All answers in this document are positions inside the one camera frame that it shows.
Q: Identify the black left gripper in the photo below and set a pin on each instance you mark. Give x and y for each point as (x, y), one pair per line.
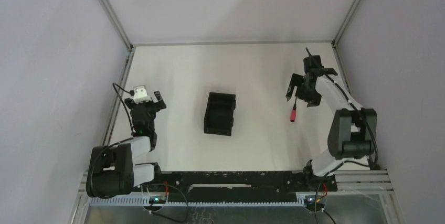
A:
(145, 104)

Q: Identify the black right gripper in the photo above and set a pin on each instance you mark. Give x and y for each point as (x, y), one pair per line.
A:
(296, 80)

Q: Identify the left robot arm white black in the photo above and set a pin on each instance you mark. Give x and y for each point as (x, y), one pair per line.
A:
(112, 169)

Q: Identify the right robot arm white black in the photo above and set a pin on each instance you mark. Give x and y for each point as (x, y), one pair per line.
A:
(351, 136)

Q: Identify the black plastic bin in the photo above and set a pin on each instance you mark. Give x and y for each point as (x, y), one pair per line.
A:
(219, 114)

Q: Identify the left controller board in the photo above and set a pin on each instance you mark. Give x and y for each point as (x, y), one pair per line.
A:
(157, 200)

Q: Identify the controller board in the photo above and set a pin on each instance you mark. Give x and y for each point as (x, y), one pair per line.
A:
(311, 201)
(157, 200)

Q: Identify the right controller board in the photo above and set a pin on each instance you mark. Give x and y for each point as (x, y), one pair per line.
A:
(311, 201)

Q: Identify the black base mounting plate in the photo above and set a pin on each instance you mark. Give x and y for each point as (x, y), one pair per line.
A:
(244, 186)

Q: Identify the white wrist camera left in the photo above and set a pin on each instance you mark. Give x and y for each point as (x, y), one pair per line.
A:
(140, 94)

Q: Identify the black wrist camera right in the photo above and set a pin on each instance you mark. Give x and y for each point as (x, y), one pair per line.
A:
(312, 62)

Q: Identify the aluminium back frame rail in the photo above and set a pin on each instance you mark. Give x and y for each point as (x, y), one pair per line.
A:
(232, 42)

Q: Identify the aluminium frame rail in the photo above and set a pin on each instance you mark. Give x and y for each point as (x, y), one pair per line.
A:
(119, 29)
(346, 21)
(232, 42)

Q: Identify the aluminium left frame rail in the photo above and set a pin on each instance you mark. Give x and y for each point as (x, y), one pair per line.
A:
(119, 29)

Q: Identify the white slotted cable duct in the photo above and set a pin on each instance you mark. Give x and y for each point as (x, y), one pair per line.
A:
(143, 200)

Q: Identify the aluminium right frame rail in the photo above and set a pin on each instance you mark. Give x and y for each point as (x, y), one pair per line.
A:
(346, 21)

